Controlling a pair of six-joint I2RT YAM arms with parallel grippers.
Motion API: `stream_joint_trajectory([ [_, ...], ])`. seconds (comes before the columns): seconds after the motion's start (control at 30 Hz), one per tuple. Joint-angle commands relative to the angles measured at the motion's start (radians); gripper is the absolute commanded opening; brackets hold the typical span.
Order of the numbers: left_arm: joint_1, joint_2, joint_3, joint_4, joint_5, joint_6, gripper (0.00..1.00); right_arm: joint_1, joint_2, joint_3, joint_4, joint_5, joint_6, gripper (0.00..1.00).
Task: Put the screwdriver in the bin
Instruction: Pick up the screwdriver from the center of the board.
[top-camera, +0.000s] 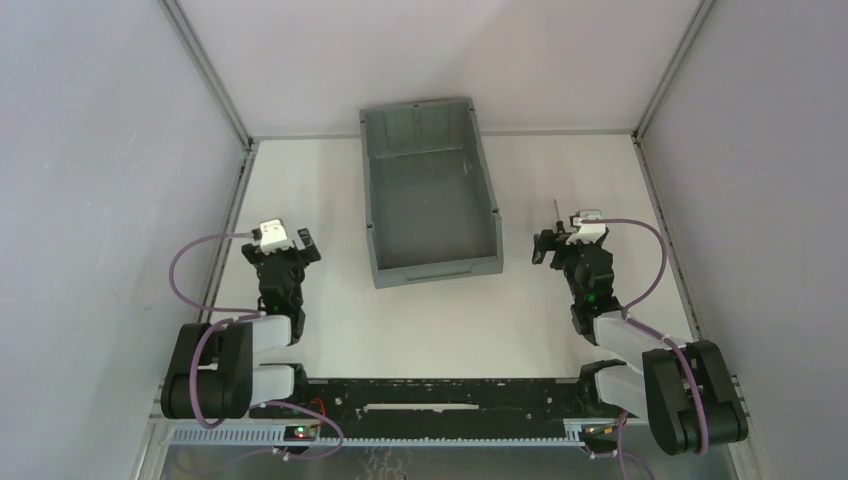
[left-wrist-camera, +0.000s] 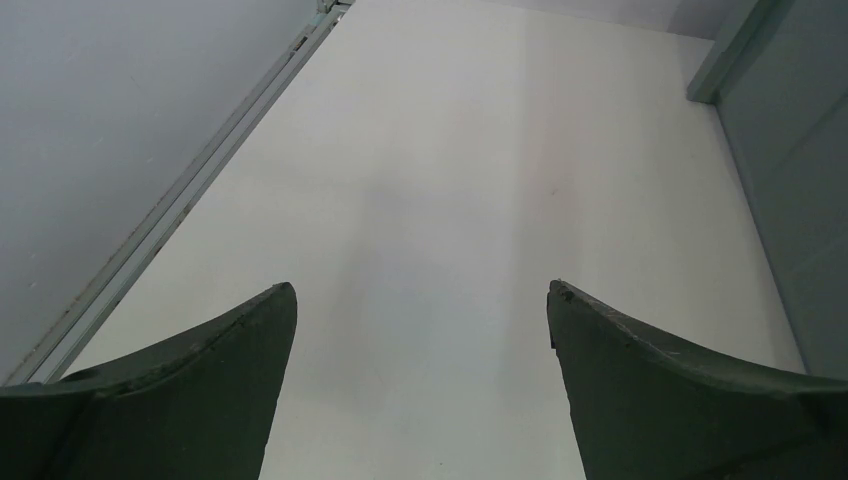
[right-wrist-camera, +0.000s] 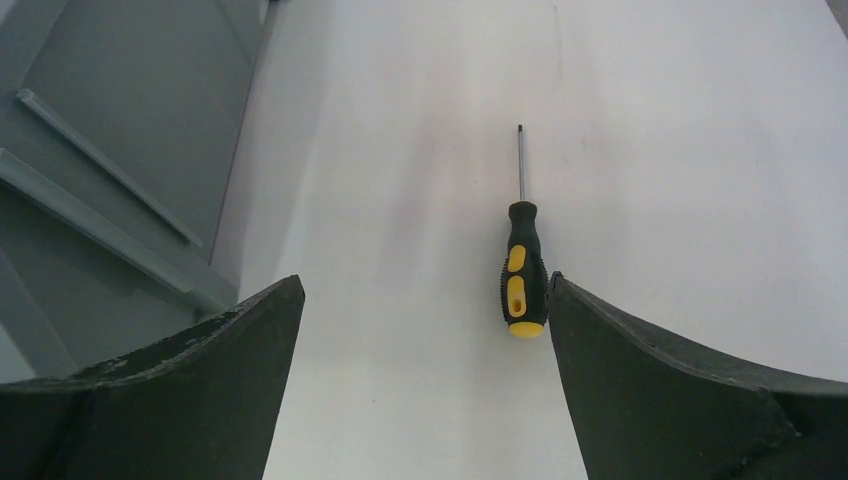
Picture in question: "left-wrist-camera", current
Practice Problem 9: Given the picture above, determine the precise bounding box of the grey plastic storage bin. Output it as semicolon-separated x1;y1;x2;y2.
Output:
687;0;847;379

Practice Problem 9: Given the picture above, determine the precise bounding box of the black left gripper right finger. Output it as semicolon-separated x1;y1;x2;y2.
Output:
546;280;847;479

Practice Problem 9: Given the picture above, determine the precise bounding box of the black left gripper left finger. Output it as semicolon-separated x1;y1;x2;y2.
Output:
1;283;297;479

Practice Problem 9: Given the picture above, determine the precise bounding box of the aluminium enclosure frame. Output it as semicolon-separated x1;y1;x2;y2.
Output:
1;1;331;383

